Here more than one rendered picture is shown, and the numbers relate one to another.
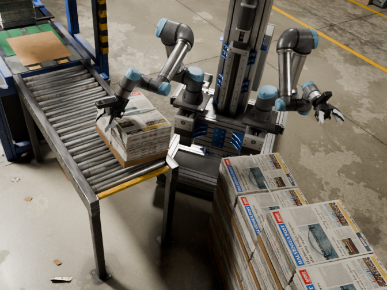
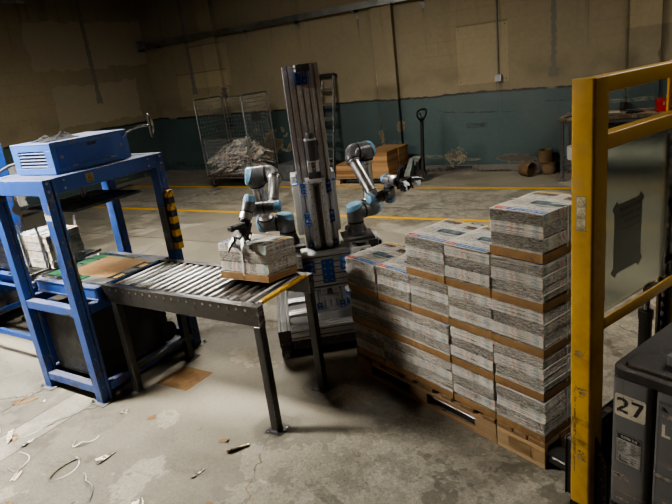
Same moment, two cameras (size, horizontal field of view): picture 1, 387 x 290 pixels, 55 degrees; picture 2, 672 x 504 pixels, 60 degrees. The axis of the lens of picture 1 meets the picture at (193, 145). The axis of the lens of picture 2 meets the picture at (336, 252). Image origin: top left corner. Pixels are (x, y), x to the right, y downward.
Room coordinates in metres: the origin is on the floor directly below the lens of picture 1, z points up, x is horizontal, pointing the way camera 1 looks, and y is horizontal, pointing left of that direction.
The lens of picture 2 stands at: (-1.79, 0.82, 1.99)
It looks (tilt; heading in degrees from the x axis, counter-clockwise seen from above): 18 degrees down; 344
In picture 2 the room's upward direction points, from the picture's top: 7 degrees counter-clockwise
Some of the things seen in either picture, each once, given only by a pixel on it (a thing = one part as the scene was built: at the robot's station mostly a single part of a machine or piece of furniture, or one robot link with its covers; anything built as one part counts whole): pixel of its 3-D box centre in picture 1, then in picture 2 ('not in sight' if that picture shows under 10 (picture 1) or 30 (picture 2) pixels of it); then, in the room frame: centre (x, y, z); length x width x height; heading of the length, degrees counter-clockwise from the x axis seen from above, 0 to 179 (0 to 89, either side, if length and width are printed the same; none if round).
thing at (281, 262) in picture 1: (311, 245); (447, 250); (0.99, -0.59, 0.95); 0.38 x 0.29 x 0.23; 110
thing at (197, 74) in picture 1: (194, 78); (285, 221); (2.18, 0.06, 0.98); 0.13 x 0.12 x 0.14; 72
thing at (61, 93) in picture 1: (68, 92); (168, 278); (2.10, 0.92, 0.77); 0.47 x 0.05 x 0.05; 131
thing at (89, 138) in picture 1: (99, 136); (225, 285); (1.70, 0.59, 0.77); 0.47 x 0.05 x 0.05; 131
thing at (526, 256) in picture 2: not in sight; (540, 331); (0.44, -0.79, 0.63); 0.38 x 0.29 x 0.97; 109
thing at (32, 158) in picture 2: not in sight; (72, 151); (2.62, 1.37, 1.65); 0.60 x 0.45 x 0.20; 131
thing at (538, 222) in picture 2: not in sight; (540, 328); (0.44, -0.79, 0.65); 0.39 x 0.30 x 1.29; 109
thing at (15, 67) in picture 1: (35, 51); (104, 273); (2.62, 1.37, 0.75); 0.70 x 0.65 x 0.10; 41
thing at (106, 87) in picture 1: (122, 111); (230, 274); (2.01, 0.52, 0.74); 1.34 x 0.05 x 0.12; 41
